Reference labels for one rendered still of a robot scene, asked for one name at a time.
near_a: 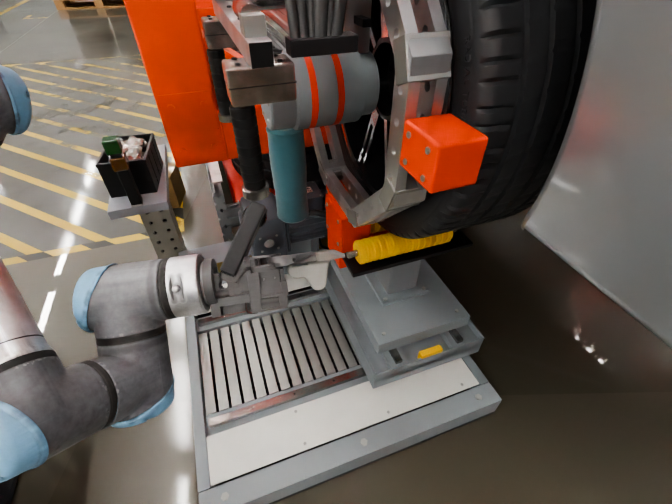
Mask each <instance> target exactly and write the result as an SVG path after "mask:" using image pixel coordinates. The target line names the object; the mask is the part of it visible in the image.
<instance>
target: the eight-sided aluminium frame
mask: <svg viewBox="0 0 672 504"><path fill-rule="evenodd" d="M380 3H381V7H382V11H383V15H384V19H385V22H386V26H387V30H388V34H389V38H390V42H391V46H392V49H393V53H394V64H395V80H394V90H393V100H392V110H391V120H390V130H389V140H388V150H387V160H386V170H385V180H384V185H383V187H382V188H381V189H380V190H378V191H377V192H376V193H374V194H373V195H371V196H369V194H368V193H367V192H366V191H365V189H364V188H363V187H362V186H361V184H360V183H359V182H358V181H357V179H356V178H355V177H354V176H353V174H352V173H351V172H350V171H349V169H348V168H347V166H346V163H345V161H344V158H343V154H342V150H341V146H340V142H339V138H338V134H337V130H336V126H335V125H329V126H324V128H325V132H326V136H327V140H328V144H329V148H330V152H331V156H332V159H331V160H328V156H327V152H326V148H325V144H324V141H323V137H322V133H321V129H320V127H315V128H309V129H310V133H311V137H312V141H313V145H314V149H315V153H316V157H317V161H318V165H319V172H320V175H321V178H322V180H323V183H324V185H325V186H326V185H327V187H328V188H329V190H330V192H331V194H332V195H333V197H334V198H335V200H336V201H337V203H338V204H339V206H340V207H341V209H342V210H343V212H344V213H345V215H346V217H347V218H348V222H349V223H351V224H352V226H353V227H354V228H356V227H361V226H365V225H370V224H374V223H378V222H382V221H384V219H387V218H389V217H391V216H393V215H395V214H397V213H399V212H401V211H403V210H405V209H408V208H410V207H412V206H416V205H419V204H420V202H422V201H424V200H425V197H426V192H427V190H426V189H425V188H424V187H423V186H422V185H421V184H420V183H419V182H418V181H417V180H416V179H414V178H413V177H412V176H411V175H410V174H409V173H408V172H407V171H406V170H405V169H404V168H403V167H402V166H401V165H400V157H401V149H402V141H403V133H404V125H405V121H406V120H408V119H414V118H420V117H427V116H434V115H440V114H441V113H442V108H443V102H444V97H445V92H446V87H447V81H448V78H450V77H451V60H452V55H453V52H452V48H451V44H450V31H449V30H447V29H446V25H445V21H444V18H443V14H442V10H441V6H440V2H439V0H380ZM340 180H342V182H343V184H344V186H345V187H346V189H347V190H346V189H345V188H344V186H343V185H342V183H341V182H340ZM347 191H348V192H347Z"/></svg>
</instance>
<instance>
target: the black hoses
mask: <svg viewBox="0 0 672 504"><path fill-rule="evenodd" d="M284 1H285V8H286V15H287V22H288V29H289V36H285V44H286V53H287V54H288V55H289V56H290V57H291V58H299V57H310V56H320V55H331V54H342V53H353V52H358V35H357V34H355V33H353V32H351V31H343V27H344V20H345V14H346V7H347V0H284ZM371 21H372V19H370V18H368V17H366V16H363V15H354V24H356V25H358V26H360V27H362V28H366V27H371Z"/></svg>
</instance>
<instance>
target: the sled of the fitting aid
mask: <svg viewBox="0 0 672 504"><path fill-rule="evenodd" d="M325 288H326V290H327V292H328V294H329V296H330V298H331V300H332V303H333V305H334V307H335V309H336V311H337V313H338V315H339V318H340V320H341V322H342V324H343V326H344V328H345V330H346V332H347V335H348V337H349V339H350V341H351V343H352V345H353V347H354V350H355V352H356V354H357V356H358V358H359V360H360V362H361V365H362V367H363V369H364V371H365V373H366V375H367V377H368V380H369V382H370V384H371V386H372V388H373V389H374V388H377V387H380V386H383V385H386V384H389V383H391V382H394V381H397V380H400V379H403V378H405V377H408V376H411V375H414V374H417V373H420V372H422V371H425V370H428V369H431V368H434V367H437V366H439V365H442V364H445V363H448V362H451V361H453V360H456V359H459V358H462V357H465V356H468V355H470V354H473V353H476V352H478V351H479V349H480V347H481V344H482V342H483V340H484V336H483V335H482V334H481V332H480V331H479V330H478V329H477V327H476V326H475V325H474V324H473V322H472V321H471V320H470V319H469V321H468V323H467V325H465V326H462V327H459V328H456V329H452V330H449V331H446V332H443V333H440V334H437V335H434V336H431V337H428V338H425V339H422V340H419V341H416V342H413V343H410V344H407V345H404V346H401V347H398V348H395V349H392V350H389V351H385V352H382V353H379V354H378V353H377V352H376V350H375V348H374V346H373V344H372V342H371V340H370V338H369V336H368V334H367V333H366V331H365V329H364V327H363V325H362V323H361V321H360V319H359V317H358V315H357V313H356V311H355V309H354V307H353V305H352V304H351V302H350V300H349V298H348V296H347V294H346V292H345V290H344V288H343V286H342V284H341V282H340V280H339V278H338V276H337V275H336V273H335V271H334V269H333V267H332V265H331V260H330V261H329V267H328V275H327V283H326V286H325Z"/></svg>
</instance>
